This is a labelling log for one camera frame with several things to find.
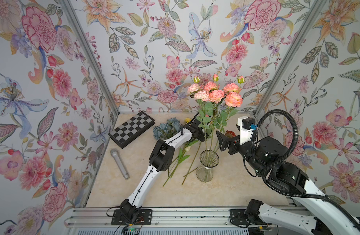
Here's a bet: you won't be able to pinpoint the red flower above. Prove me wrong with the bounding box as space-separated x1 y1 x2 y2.
225 131 236 139

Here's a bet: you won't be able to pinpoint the clear ribbed glass vase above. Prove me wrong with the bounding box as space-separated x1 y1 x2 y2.
196 150 220 183

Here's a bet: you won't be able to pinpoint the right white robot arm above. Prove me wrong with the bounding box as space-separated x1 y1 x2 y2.
216 109 360 235

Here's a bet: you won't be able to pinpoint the aluminium rail frame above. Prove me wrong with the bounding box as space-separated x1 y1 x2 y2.
63 207 310 235

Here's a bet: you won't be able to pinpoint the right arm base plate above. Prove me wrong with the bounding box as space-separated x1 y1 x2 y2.
229 209 254 228

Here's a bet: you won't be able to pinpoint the orange white flower stem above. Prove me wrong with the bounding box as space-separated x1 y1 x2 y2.
162 140 199 187

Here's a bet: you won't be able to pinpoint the pink rose stem two blooms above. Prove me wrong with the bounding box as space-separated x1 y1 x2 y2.
187 76 218 150

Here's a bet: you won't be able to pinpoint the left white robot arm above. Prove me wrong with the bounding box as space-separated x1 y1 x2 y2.
119 113 205 224

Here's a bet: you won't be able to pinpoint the blue hydrangea bunch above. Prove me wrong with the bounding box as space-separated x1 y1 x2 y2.
153 117 182 140

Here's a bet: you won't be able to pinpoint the black white checkerboard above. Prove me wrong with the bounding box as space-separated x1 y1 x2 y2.
109 111 155 149

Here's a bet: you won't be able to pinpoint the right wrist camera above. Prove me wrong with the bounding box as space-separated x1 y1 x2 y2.
237 116 256 145

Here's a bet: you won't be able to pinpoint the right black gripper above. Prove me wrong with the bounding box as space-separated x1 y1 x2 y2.
220 131 269 179

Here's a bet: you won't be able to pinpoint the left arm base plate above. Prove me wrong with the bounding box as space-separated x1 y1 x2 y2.
111 209 153 226

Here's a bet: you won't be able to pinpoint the grey microphone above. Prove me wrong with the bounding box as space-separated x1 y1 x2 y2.
110 148 130 180

